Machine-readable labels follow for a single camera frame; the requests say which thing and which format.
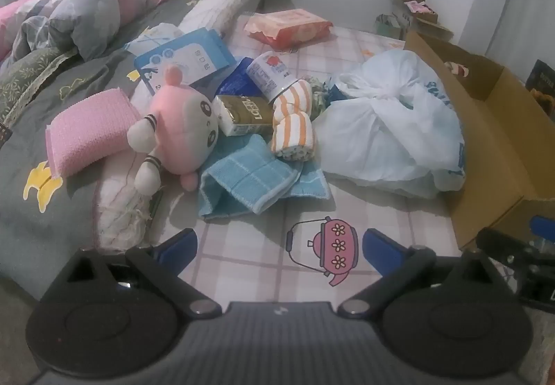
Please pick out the orange pink packet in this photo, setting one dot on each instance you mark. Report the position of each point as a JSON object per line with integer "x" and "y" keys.
{"x": 290, "y": 27}

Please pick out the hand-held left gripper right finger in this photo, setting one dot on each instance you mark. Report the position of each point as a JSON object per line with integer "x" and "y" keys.
{"x": 381, "y": 248}

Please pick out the dark blue white packet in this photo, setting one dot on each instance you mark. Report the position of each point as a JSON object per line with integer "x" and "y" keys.
{"x": 269, "y": 70}

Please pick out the light blue flat pack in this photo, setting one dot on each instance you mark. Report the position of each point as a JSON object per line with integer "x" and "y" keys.
{"x": 190, "y": 53}

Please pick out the red white toy figure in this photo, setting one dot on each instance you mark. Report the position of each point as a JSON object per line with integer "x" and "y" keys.
{"x": 457, "y": 69}

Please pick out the white woven bed pad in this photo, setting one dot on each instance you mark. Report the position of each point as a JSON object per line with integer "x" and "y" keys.
{"x": 217, "y": 3}

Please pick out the pink sponge block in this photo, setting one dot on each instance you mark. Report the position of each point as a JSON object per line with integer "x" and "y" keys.
{"x": 86, "y": 133}

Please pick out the orange striped towel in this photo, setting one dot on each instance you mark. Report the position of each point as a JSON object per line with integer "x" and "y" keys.
{"x": 292, "y": 125}

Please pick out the gold snack carton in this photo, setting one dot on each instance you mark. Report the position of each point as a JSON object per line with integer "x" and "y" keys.
{"x": 243, "y": 114}

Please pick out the green patterned cloth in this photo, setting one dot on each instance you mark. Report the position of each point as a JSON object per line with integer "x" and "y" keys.
{"x": 318, "y": 101}

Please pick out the light blue towel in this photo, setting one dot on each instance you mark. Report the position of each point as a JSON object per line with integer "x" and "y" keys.
{"x": 243, "y": 177}

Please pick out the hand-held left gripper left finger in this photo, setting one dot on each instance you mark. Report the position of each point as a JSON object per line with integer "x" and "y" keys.
{"x": 180, "y": 244}

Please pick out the grey floral lace-edged cloth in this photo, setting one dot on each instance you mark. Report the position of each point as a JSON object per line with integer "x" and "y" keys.
{"x": 26, "y": 77}

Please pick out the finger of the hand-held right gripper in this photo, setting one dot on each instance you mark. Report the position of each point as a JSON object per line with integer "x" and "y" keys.
{"x": 544, "y": 223}
{"x": 498, "y": 244}

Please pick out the small open cardboard box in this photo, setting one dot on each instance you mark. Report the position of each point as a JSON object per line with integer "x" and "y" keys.
{"x": 433, "y": 27}

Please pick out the white plastic bag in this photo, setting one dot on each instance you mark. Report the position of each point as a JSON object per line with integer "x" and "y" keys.
{"x": 381, "y": 138}

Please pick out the white printed packet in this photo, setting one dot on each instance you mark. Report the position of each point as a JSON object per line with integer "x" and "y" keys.
{"x": 156, "y": 36}

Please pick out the dark printed box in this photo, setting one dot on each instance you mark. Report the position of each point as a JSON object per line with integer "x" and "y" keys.
{"x": 542, "y": 81}

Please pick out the pink plush toy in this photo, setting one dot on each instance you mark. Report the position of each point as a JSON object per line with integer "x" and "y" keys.
{"x": 182, "y": 129}

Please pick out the pink grey quilt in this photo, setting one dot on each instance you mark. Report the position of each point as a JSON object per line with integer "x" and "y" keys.
{"x": 86, "y": 12}

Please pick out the green carton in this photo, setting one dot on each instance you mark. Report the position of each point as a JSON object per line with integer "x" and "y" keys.
{"x": 390, "y": 25}

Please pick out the checked cloth with teapot print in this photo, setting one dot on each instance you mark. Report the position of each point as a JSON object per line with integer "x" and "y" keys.
{"x": 260, "y": 246}

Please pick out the grey bed sheet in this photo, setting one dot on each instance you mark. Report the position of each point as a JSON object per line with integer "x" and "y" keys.
{"x": 65, "y": 203}

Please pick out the large cardboard box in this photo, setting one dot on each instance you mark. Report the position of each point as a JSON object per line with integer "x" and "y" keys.
{"x": 477, "y": 142}

